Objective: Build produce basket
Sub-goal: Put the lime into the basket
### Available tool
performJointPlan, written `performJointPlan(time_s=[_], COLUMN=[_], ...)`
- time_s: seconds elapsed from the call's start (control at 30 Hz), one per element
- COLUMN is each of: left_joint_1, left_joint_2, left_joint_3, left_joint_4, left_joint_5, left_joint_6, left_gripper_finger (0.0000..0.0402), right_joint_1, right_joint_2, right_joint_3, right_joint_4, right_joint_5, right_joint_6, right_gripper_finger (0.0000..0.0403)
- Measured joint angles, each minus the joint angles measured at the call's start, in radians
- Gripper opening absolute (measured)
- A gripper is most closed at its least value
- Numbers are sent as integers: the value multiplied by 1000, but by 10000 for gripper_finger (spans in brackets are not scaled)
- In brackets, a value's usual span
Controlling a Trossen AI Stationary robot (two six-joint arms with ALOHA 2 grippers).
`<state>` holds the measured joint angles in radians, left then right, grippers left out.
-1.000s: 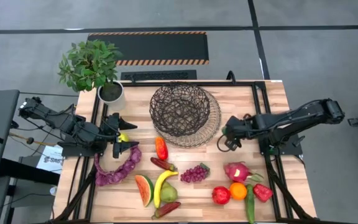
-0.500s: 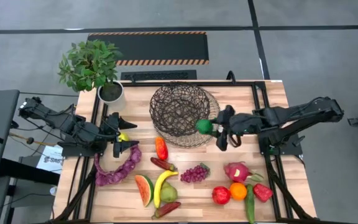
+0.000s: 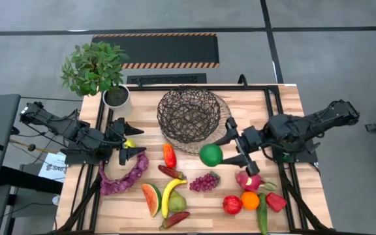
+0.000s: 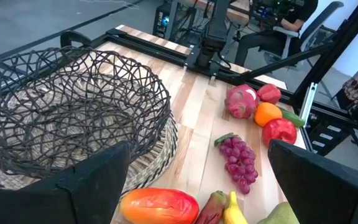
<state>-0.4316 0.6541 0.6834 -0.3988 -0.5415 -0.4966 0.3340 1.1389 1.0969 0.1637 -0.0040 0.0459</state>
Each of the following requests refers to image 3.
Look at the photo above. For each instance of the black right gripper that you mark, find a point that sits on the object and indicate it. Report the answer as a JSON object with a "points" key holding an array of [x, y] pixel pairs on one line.
{"points": [[251, 140]]}

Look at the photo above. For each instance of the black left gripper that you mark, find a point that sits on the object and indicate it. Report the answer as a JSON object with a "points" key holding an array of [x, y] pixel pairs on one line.
{"points": [[122, 140]]}

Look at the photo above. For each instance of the yellow-green apple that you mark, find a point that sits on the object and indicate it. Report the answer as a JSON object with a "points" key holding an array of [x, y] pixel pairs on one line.
{"points": [[130, 143]]}

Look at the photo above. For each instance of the round green fruit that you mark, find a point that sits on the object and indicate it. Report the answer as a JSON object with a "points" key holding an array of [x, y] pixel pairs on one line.
{"points": [[211, 155]]}

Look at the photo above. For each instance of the orange-red mango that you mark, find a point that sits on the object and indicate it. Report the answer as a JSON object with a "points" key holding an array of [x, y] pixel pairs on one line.
{"points": [[169, 155]]}

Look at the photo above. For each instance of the pink dragon fruit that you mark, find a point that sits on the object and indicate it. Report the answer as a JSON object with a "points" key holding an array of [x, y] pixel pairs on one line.
{"points": [[250, 181]]}

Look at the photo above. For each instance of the purple onion braid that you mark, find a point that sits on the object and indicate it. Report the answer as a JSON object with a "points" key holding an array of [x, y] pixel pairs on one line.
{"points": [[122, 183]]}

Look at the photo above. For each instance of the purple grape bunch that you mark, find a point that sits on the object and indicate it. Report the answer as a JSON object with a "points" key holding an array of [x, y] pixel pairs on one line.
{"points": [[204, 182]]}

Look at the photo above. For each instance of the dark red chili pepper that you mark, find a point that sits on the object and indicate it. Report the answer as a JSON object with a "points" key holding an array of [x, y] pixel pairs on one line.
{"points": [[175, 220], [171, 172]]}

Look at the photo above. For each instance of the orange fruit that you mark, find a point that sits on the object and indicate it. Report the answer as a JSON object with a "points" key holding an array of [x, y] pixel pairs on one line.
{"points": [[250, 200]]}

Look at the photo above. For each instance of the red pomegranate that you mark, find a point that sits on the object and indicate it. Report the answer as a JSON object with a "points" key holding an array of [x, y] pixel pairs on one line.
{"points": [[232, 205]]}

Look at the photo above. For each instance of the watermelon slice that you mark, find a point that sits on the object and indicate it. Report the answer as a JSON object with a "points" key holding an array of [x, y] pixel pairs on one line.
{"points": [[151, 199]]}

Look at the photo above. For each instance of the yellow banana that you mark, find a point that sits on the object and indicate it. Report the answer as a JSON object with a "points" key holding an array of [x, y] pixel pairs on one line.
{"points": [[167, 196]]}

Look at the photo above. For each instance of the red bell pepper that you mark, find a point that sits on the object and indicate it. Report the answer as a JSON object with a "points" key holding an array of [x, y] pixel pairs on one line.
{"points": [[275, 201]]}

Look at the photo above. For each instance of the green cucumber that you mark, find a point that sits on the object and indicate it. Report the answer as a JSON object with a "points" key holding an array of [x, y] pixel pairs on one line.
{"points": [[262, 213]]}

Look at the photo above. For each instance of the green pear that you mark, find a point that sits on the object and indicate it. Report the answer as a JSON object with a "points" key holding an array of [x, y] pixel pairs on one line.
{"points": [[178, 204]]}

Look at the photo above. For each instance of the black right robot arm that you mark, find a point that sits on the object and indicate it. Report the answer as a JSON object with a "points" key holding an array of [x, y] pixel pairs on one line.
{"points": [[305, 125]]}

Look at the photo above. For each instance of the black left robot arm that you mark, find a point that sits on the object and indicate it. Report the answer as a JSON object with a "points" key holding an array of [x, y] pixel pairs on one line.
{"points": [[70, 129]]}

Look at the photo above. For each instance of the round woven straw placemat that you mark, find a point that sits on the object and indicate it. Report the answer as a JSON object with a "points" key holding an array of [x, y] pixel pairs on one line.
{"points": [[191, 148]]}

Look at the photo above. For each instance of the white plant pot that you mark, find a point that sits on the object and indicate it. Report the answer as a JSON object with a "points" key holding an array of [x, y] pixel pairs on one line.
{"points": [[117, 98]]}

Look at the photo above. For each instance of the white printed paper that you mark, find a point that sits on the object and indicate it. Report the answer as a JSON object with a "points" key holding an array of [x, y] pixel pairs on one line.
{"points": [[54, 168]]}

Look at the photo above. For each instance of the green leafy plant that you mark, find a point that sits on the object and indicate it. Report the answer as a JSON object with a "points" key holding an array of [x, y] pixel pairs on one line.
{"points": [[93, 68]]}

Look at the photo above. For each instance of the black hazard-striped floor mat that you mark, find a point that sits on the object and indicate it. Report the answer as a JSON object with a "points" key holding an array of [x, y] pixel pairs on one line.
{"points": [[155, 49]]}

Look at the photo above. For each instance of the small white cup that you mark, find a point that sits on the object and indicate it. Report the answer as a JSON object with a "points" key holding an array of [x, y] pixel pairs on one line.
{"points": [[55, 199]]}

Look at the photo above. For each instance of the black desk crossbar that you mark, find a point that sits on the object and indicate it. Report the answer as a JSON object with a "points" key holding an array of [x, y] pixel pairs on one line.
{"points": [[28, 179]]}

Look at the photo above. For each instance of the black metal table frame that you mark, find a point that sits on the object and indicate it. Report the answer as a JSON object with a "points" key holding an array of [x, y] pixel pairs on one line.
{"points": [[142, 88]]}

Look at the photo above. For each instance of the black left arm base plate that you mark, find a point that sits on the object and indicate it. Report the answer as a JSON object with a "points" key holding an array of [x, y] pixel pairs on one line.
{"points": [[77, 159]]}

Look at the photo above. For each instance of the black clamp mount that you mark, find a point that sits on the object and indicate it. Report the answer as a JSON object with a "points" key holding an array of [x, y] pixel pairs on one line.
{"points": [[243, 80]]}

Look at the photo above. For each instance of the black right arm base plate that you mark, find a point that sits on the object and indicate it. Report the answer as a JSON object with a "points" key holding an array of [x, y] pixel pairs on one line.
{"points": [[305, 156]]}

